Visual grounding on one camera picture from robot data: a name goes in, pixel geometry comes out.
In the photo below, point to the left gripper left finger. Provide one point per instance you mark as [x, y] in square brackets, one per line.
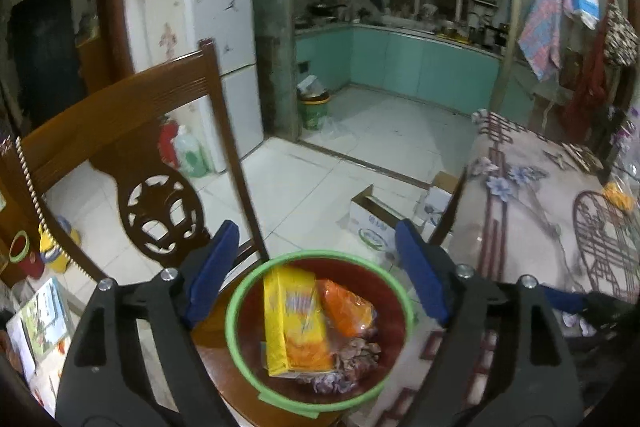
[204, 271]

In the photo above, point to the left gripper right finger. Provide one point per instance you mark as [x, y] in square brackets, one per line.
[431, 272]

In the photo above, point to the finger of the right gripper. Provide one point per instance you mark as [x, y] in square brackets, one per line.
[565, 301]

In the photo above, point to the orange snack bag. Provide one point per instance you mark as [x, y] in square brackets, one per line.
[351, 315]

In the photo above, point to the yellow cracker box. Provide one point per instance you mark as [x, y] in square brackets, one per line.
[295, 330]

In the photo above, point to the green trash bucket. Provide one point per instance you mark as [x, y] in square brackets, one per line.
[313, 110]

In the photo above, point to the teal kitchen cabinets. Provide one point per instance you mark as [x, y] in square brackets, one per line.
[424, 67]

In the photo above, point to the wooden chair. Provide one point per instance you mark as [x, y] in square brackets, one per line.
[132, 361]

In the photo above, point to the white cardboard box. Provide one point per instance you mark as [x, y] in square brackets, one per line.
[374, 222]

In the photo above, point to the clear bag of yellow chips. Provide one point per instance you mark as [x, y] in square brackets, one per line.
[622, 186]

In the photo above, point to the red bin with green rim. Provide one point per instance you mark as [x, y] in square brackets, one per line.
[245, 330]

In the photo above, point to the white refrigerator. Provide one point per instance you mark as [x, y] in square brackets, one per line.
[161, 30]

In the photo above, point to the plaid hanging cloth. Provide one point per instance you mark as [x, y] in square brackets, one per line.
[540, 38]

